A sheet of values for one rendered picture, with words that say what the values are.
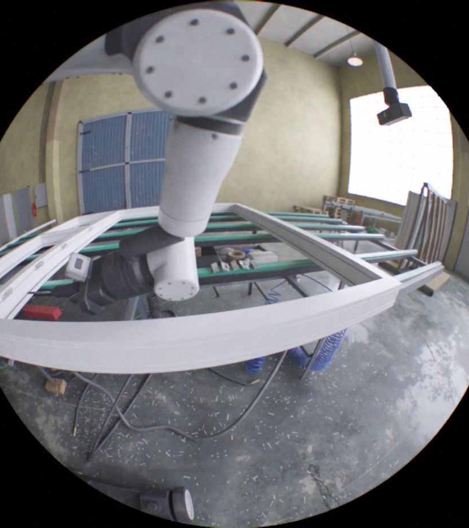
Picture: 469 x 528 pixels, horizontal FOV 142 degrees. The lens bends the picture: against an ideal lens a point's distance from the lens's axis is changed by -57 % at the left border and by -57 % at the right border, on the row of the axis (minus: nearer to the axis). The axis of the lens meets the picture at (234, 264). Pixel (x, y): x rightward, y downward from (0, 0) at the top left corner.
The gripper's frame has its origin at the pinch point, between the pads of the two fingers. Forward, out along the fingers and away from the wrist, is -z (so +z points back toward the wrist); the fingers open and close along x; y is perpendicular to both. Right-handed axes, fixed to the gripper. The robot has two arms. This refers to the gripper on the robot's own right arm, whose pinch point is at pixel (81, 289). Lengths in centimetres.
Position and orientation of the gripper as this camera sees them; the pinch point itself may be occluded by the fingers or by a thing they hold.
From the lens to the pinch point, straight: 43.9
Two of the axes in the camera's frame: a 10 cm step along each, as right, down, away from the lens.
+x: 2.1, 8.2, -5.4
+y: 1.7, 5.1, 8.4
